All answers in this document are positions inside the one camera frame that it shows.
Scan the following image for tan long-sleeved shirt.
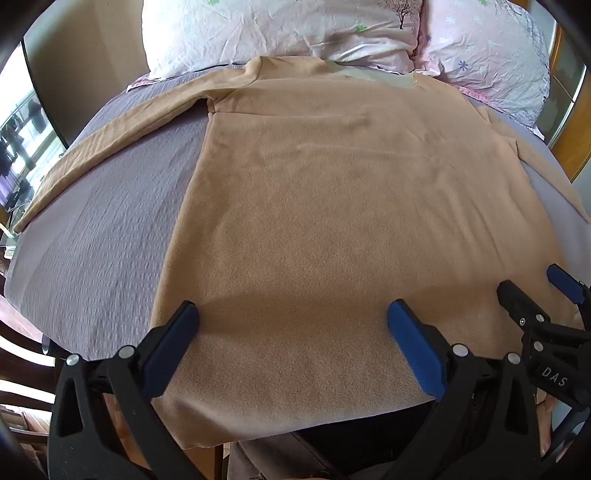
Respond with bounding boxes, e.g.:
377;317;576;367
11;55;583;450

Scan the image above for dark wooden chair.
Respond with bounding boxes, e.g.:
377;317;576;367
0;295;62;462

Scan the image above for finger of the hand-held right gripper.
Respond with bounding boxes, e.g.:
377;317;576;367
497;279;555;329
546;264;591;307

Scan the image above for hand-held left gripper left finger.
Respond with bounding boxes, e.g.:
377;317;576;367
48;301;204;462

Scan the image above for white floral pillow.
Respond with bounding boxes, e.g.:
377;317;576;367
141;0;424;82

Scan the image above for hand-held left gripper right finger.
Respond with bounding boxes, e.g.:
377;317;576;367
387;299;542;462

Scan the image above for person's dark pants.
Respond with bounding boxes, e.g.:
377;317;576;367
295;401;446;480

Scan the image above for wooden framed glass door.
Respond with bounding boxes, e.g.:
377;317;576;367
538;23;591;184

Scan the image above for pink floral pillow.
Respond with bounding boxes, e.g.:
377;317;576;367
412;0;553;140

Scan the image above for window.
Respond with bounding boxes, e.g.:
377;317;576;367
0;44;68;210

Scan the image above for person's right hand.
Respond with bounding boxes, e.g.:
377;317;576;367
536;394;558;459

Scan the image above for purple bed sheet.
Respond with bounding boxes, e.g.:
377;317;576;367
4;76;573;361

